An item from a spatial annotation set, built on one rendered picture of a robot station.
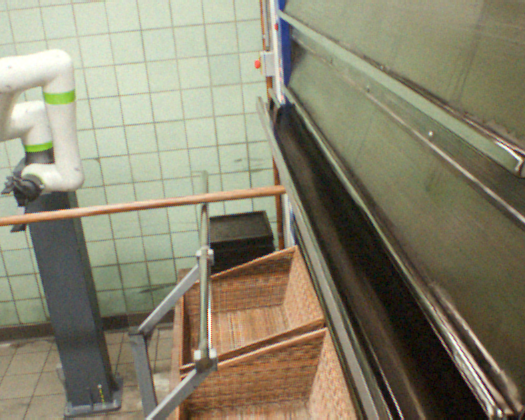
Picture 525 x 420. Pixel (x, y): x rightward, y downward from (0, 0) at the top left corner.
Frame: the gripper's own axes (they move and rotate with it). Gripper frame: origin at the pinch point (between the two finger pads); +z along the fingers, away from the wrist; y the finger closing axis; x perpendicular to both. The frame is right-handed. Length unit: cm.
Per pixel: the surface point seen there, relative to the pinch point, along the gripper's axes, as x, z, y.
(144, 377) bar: -42, 45, 39
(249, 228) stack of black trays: -80, -45, 35
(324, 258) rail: -86, 107, -24
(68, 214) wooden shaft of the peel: -20.6, 7.5, 0.5
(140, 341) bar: -43, 44, 27
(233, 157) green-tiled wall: -77, -118, 25
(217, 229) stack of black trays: -66, -48, 35
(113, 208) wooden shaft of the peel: -35.1, 7.4, 0.1
